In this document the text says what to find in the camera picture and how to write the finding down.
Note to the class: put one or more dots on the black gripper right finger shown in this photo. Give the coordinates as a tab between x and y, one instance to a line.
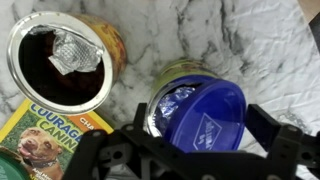
286	143

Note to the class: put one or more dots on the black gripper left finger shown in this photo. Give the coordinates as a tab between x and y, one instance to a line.
100	143

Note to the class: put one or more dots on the green round lid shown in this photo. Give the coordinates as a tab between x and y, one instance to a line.
11	168

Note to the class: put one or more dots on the yellow dog picture book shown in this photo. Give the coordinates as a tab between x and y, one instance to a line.
50	133

